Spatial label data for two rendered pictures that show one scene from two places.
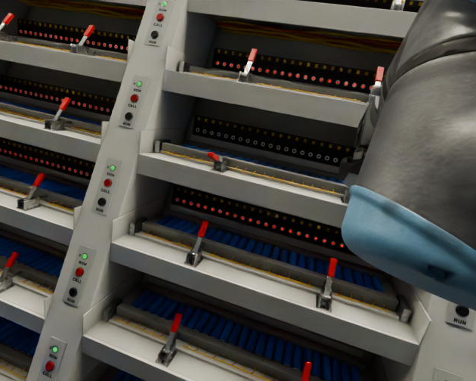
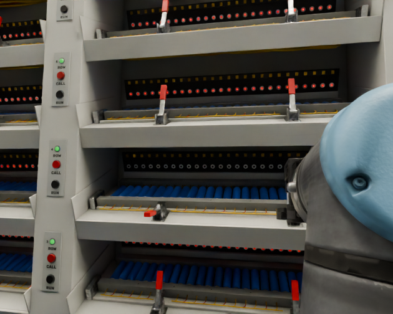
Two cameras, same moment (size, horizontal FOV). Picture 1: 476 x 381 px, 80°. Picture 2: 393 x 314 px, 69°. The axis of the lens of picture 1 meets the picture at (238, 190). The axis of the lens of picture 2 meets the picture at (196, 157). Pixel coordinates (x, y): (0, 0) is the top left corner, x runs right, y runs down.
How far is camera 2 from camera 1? 0.16 m
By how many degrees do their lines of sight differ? 2
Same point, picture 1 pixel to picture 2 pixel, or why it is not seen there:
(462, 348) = not seen: outside the picture
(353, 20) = (252, 40)
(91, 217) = (43, 296)
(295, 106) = (218, 137)
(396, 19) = (293, 30)
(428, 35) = (327, 228)
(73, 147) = (7, 227)
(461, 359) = not seen: outside the picture
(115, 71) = (29, 139)
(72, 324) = not seen: outside the picture
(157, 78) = (74, 138)
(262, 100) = (184, 138)
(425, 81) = (337, 301)
